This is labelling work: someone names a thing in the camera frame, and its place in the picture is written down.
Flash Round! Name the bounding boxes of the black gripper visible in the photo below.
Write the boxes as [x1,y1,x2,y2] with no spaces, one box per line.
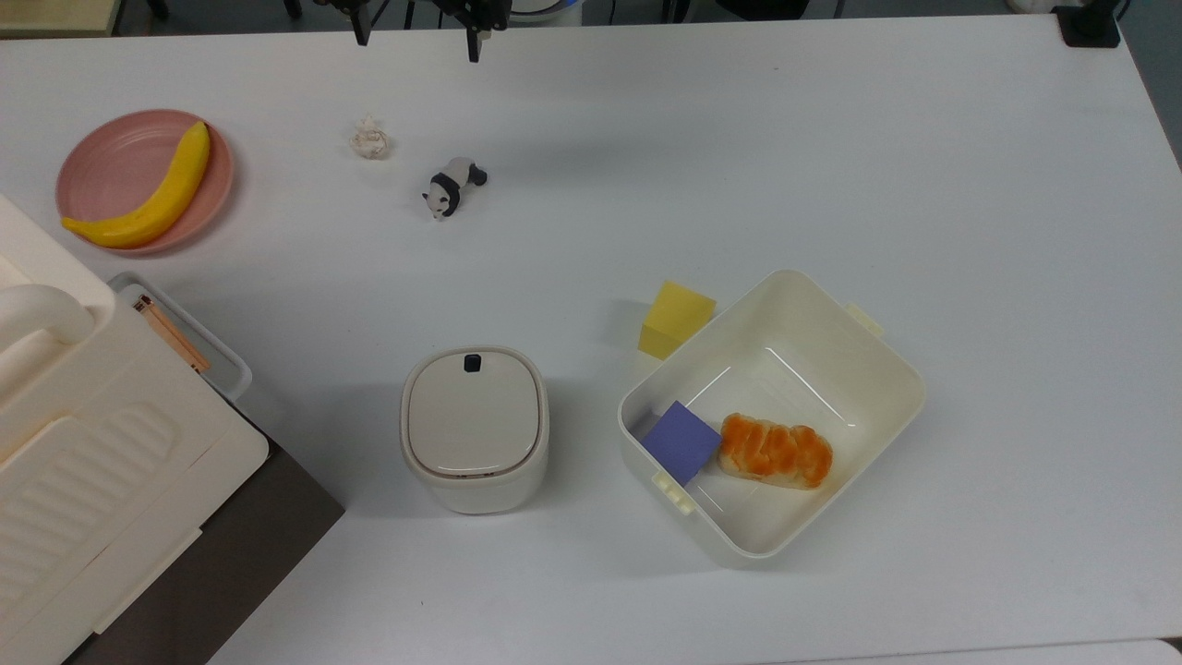
[314,0,511,64]

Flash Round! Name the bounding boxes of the white lidded trash can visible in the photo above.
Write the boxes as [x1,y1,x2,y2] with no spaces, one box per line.
[399,345,551,515]

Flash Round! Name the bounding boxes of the crumpled white paper ball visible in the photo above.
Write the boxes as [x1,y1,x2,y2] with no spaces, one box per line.
[350,115,392,160]

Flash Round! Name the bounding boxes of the blue and white object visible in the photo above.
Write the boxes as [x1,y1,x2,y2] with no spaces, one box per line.
[508,0,585,25]

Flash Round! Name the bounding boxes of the small panda toy figure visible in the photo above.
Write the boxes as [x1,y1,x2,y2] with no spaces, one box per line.
[422,157,489,222]

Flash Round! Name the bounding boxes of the yellow banana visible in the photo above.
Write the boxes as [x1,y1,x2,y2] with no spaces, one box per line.
[61,121,211,249]

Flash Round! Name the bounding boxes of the pink round plate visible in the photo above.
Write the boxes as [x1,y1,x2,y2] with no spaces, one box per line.
[54,109,235,256]

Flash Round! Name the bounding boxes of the tan wooden board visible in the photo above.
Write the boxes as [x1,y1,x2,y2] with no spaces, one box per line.
[0,0,125,39]

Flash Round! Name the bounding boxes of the clear plastic tray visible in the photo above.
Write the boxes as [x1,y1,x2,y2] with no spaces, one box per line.
[105,272,253,402]

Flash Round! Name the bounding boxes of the yellow foam block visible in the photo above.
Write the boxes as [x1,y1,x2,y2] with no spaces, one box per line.
[637,281,718,361]

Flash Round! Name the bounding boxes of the orange thin stick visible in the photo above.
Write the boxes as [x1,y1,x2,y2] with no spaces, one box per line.
[133,295,212,373]

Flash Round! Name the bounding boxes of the purple square block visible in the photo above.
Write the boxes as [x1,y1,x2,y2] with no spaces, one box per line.
[641,400,723,487]

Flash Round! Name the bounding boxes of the cream plastic storage box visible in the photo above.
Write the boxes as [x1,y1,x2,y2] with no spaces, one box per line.
[617,269,927,568]

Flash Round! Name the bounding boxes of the dark brown board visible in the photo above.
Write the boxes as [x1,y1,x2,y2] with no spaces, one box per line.
[63,434,345,665]

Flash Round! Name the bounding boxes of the large white plastic appliance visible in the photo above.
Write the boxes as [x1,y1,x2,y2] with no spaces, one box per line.
[0,193,271,665]

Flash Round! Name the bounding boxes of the orange braided bread loaf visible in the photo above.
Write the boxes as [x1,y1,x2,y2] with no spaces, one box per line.
[717,412,834,490]

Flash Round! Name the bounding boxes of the black table clamp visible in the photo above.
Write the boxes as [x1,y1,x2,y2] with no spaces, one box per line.
[1051,0,1129,49]

